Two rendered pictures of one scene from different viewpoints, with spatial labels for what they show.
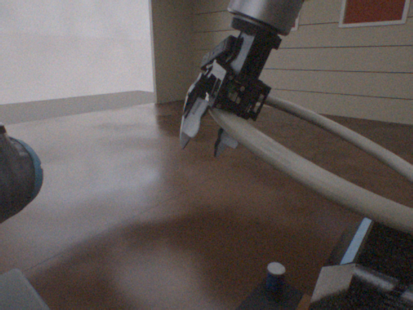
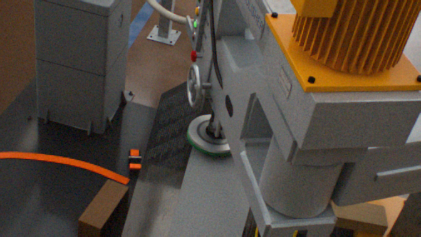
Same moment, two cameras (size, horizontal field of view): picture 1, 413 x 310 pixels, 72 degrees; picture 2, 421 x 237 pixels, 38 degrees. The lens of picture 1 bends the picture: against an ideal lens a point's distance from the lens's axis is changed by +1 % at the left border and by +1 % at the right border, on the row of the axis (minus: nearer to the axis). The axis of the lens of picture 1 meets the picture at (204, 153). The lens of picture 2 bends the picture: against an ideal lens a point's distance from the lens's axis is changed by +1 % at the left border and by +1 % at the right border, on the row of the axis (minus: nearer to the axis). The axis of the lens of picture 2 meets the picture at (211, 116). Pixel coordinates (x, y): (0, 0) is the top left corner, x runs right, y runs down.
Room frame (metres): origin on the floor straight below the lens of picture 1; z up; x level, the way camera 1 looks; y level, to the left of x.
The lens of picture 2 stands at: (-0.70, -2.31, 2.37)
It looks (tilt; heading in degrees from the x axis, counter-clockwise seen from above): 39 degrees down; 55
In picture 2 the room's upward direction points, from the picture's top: 11 degrees clockwise
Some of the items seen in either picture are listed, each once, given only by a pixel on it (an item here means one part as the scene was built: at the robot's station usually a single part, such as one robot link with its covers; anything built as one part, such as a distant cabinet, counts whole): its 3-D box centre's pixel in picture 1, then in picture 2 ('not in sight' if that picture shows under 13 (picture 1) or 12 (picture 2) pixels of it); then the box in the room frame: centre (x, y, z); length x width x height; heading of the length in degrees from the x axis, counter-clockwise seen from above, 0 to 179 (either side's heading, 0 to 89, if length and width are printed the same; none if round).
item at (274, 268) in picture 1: (275, 276); not in sight; (1.33, -0.42, 0.08); 0.10 x 0.10 x 0.13
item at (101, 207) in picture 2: not in sight; (104, 210); (0.08, -0.46, 0.07); 0.30 x 0.12 x 0.12; 42
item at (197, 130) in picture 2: not in sight; (215, 133); (0.35, -0.86, 0.86); 0.21 x 0.21 x 0.01
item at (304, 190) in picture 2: not in sight; (301, 167); (0.18, -1.50, 1.32); 0.19 x 0.19 x 0.20
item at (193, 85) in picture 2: not in sight; (204, 86); (0.20, -0.95, 1.18); 0.15 x 0.10 x 0.15; 75
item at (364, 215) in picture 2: not in sight; (356, 215); (0.67, -1.38, 0.81); 0.20 x 0.10 x 0.05; 146
